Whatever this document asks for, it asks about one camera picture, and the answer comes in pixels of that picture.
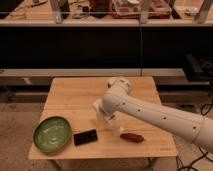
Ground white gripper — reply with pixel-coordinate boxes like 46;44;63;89
92;99;116;128

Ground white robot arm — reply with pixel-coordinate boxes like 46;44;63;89
93;77;213;153

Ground green ceramic bowl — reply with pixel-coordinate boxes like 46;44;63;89
33;116;72;153

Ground black rectangular block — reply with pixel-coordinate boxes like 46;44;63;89
74;129;98;146

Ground wooden table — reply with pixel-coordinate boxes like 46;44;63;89
27;76;179;171

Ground brown sausage-shaped object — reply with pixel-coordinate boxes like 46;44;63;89
120;133;144;143

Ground black box on right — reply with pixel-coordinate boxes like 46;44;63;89
182;54;213;82

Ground long workbench shelf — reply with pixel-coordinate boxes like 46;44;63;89
0;0;213;27

